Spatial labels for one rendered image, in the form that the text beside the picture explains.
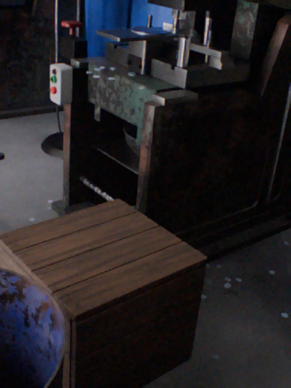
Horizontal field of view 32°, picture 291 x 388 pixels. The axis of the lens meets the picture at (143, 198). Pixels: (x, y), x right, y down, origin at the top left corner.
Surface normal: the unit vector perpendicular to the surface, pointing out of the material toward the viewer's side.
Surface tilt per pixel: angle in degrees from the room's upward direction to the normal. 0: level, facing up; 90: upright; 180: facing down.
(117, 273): 0
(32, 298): 88
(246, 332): 0
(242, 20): 90
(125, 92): 90
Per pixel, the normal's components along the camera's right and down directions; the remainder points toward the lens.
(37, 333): -0.69, 0.25
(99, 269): 0.08, -0.88
